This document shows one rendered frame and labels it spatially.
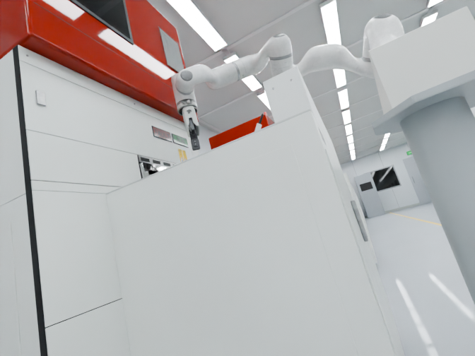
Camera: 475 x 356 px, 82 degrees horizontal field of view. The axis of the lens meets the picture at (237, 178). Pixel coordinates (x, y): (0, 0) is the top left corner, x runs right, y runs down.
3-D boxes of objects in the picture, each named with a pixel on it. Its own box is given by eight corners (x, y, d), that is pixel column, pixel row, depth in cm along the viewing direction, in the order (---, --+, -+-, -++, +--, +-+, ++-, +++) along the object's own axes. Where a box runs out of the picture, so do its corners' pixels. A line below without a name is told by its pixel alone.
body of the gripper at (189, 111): (196, 101, 110) (201, 126, 108) (196, 113, 120) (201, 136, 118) (177, 104, 109) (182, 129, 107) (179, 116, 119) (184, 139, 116)
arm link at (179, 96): (198, 97, 112) (195, 109, 120) (191, 69, 115) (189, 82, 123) (177, 98, 109) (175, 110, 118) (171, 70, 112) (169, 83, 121)
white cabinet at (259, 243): (156, 530, 64) (104, 194, 81) (274, 342, 151) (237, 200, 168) (490, 598, 40) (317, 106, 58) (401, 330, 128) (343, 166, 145)
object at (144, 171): (143, 188, 97) (138, 163, 99) (206, 193, 137) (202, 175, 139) (146, 186, 96) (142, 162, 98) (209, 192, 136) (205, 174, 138)
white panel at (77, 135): (25, 193, 64) (12, 49, 73) (205, 200, 138) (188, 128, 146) (33, 188, 63) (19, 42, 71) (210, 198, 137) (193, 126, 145)
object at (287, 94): (277, 131, 67) (261, 81, 70) (312, 163, 117) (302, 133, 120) (314, 116, 64) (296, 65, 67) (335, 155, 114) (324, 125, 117)
